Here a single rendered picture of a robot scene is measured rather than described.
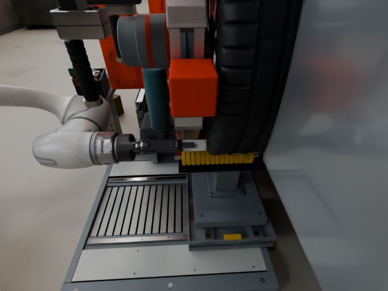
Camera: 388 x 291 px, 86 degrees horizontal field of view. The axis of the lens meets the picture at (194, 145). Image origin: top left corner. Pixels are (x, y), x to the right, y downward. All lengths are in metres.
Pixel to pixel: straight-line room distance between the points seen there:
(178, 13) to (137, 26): 0.25
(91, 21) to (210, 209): 0.76
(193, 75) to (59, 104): 0.49
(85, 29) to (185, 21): 0.21
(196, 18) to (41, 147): 0.47
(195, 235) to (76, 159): 0.58
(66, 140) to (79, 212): 0.79
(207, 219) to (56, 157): 0.59
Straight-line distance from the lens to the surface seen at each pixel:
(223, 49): 0.36
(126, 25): 0.64
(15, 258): 1.35
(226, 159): 0.71
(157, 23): 0.62
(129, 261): 1.03
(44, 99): 0.74
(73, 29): 0.51
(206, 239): 0.93
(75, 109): 0.70
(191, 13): 0.39
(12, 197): 1.63
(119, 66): 1.18
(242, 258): 1.02
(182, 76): 0.32
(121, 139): 0.57
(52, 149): 0.62
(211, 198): 0.97
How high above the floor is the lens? 1.00
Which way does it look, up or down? 39 degrees down
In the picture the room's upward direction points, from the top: straight up
